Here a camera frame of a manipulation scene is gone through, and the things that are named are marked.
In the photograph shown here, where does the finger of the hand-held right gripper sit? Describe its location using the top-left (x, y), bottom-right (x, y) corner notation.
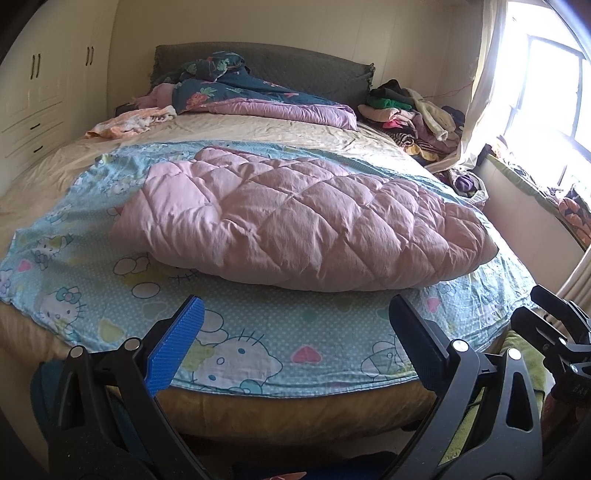
top-left (530, 285), bottom-right (591, 335)
top-left (510, 305), bottom-right (578, 366)

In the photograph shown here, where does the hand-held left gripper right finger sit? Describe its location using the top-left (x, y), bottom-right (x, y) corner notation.
top-left (388, 294), bottom-right (543, 480)

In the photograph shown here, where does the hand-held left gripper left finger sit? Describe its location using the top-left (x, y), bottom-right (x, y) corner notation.
top-left (48, 295), bottom-right (245, 480)

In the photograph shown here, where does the pink quilted jacket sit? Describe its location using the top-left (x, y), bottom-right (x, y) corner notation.
top-left (110, 147), bottom-right (500, 292)

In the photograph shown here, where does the white bag with clothes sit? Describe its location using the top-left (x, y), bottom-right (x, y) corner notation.
top-left (443, 167), bottom-right (489, 206)

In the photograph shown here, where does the pile of mixed clothes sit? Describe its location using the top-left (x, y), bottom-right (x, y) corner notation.
top-left (358, 79), bottom-right (467, 162)

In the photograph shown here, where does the green fuzzy cloth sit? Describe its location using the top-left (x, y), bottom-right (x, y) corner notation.
top-left (436, 330), bottom-right (557, 467)

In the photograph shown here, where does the floral cushion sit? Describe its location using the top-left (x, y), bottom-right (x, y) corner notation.
top-left (556, 196), bottom-right (591, 245)

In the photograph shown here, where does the window seat ledge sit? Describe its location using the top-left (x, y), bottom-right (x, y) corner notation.
top-left (475, 148), bottom-right (591, 296)

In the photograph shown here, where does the blue cartoon printed blanket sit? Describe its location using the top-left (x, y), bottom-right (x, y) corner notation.
top-left (0, 141), bottom-right (539, 398)

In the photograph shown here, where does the window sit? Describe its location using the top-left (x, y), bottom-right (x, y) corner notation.
top-left (496, 0), bottom-right (591, 195)

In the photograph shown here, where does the peach patterned cloth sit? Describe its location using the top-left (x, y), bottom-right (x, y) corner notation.
top-left (85, 105), bottom-right (178, 140)

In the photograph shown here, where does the cream curtain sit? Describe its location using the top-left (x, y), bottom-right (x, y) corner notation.
top-left (455, 0), bottom-right (513, 171)

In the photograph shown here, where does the bed with beige sheet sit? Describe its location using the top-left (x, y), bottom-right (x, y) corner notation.
top-left (0, 43), bottom-right (541, 439)

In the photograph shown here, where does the pink pillow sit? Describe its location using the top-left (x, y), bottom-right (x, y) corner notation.
top-left (147, 83), bottom-right (178, 108)

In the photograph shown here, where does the dark floral duvet pink lining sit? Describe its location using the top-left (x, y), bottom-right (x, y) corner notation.
top-left (172, 52), bottom-right (358, 130)

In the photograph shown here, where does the white built-in wardrobe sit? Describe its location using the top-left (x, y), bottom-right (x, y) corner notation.
top-left (0, 0), bottom-right (116, 185)

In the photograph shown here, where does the grey padded headboard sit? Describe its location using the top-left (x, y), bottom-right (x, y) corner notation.
top-left (150, 43), bottom-right (376, 104)

